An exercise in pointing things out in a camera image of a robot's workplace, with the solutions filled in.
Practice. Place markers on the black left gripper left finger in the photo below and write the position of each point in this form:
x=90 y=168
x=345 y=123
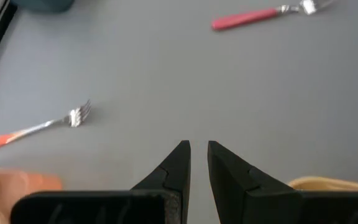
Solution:
x=166 y=193

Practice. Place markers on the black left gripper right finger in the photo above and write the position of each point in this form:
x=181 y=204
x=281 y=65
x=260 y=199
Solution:
x=235 y=193

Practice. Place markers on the gold fork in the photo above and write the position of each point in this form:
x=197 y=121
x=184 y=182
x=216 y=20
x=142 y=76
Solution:
x=76 y=116

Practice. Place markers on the translucent orange plastic bin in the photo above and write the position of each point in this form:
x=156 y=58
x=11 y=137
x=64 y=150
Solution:
x=26 y=182

